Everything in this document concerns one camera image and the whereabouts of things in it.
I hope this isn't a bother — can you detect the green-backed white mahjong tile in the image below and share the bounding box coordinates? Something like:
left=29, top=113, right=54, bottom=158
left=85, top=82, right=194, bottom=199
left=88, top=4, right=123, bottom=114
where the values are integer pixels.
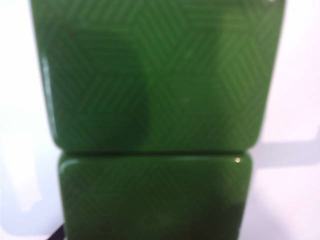
left=57, top=151, right=254, bottom=240
left=29, top=0, right=286, bottom=153

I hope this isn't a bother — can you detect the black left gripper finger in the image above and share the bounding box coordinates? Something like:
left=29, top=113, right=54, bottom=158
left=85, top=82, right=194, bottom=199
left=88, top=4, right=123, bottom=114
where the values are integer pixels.
left=47, top=219, right=64, bottom=240

